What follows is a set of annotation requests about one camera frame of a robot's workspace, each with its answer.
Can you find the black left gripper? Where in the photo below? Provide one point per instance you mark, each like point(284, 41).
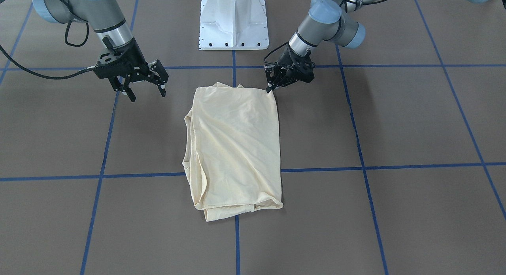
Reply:
point(299, 63)

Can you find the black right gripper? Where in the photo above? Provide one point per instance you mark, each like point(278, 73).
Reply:
point(136, 55)

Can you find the cream long-sleeve graphic shirt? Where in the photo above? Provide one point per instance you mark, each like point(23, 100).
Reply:
point(232, 159)

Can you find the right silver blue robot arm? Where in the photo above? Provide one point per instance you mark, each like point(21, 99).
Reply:
point(104, 17)

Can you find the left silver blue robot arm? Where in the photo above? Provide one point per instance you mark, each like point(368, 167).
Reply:
point(393, 34)

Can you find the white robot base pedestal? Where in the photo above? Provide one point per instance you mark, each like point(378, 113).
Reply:
point(227, 25)

